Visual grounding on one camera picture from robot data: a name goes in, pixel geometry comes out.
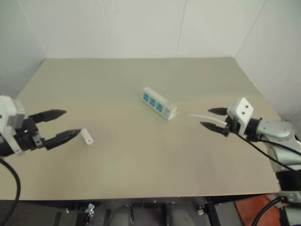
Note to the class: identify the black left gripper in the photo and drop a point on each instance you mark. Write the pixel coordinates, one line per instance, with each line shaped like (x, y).
(26, 136)

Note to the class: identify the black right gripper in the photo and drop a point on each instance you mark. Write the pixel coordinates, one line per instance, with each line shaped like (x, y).
(232, 124)

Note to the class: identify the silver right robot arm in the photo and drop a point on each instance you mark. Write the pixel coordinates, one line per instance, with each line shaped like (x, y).
(275, 128)

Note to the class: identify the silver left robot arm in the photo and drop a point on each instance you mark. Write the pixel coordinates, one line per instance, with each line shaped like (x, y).
(4, 148)

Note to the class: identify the white plug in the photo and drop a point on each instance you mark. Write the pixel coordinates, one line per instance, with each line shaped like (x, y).
(87, 137)

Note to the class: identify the white power strip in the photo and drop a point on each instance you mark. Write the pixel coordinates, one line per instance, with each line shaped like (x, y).
(158, 103)

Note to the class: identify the small metal clamp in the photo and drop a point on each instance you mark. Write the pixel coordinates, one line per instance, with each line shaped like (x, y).
(89, 209)

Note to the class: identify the orange panel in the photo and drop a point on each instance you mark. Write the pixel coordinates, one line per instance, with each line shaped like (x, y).
(251, 212)

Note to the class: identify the grey rounded shape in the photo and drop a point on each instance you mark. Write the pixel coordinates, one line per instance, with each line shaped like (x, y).
(121, 215)

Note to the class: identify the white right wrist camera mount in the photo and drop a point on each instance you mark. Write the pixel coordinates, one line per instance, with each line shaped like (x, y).
(243, 110)

